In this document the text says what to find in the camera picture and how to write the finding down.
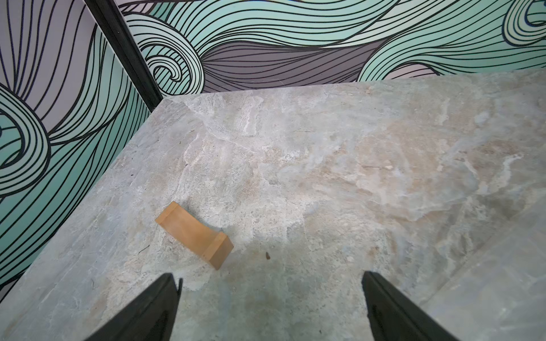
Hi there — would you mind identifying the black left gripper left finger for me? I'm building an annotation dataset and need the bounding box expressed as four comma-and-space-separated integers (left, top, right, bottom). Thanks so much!
88, 273, 183, 340

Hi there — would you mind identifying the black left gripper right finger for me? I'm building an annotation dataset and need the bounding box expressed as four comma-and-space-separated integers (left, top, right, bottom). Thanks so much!
361, 271, 457, 341

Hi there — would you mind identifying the tan wooden arch block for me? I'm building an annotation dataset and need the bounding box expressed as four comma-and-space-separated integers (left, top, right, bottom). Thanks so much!
155, 202, 234, 270

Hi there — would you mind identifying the black corner frame post left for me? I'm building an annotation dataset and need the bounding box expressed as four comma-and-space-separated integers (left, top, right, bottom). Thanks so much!
84, 0, 163, 112

